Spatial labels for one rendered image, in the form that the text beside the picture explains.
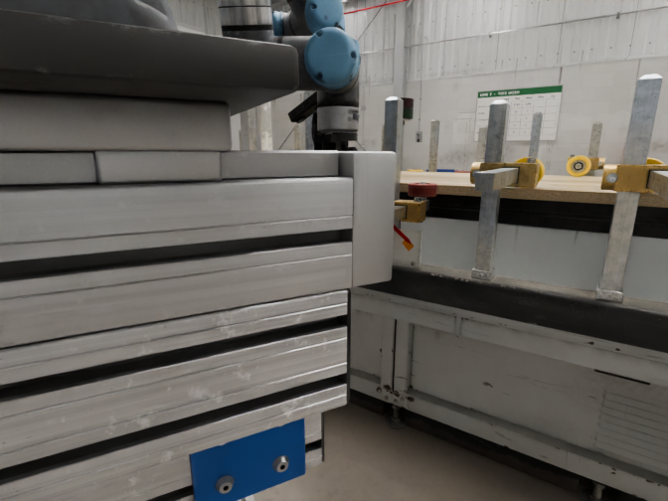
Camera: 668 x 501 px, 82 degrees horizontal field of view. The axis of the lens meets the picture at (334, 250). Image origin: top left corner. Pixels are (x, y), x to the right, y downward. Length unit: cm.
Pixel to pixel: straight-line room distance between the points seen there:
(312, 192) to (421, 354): 121
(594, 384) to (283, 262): 117
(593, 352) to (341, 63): 80
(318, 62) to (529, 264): 82
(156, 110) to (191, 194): 4
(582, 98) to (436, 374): 712
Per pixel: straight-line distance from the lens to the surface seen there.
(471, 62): 858
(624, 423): 138
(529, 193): 114
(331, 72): 59
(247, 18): 63
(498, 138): 94
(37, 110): 22
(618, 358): 104
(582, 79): 821
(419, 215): 100
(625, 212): 93
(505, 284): 96
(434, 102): 868
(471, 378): 139
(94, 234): 22
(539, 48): 840
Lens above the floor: 99
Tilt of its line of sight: 14 degrees down
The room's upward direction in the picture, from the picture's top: straight up
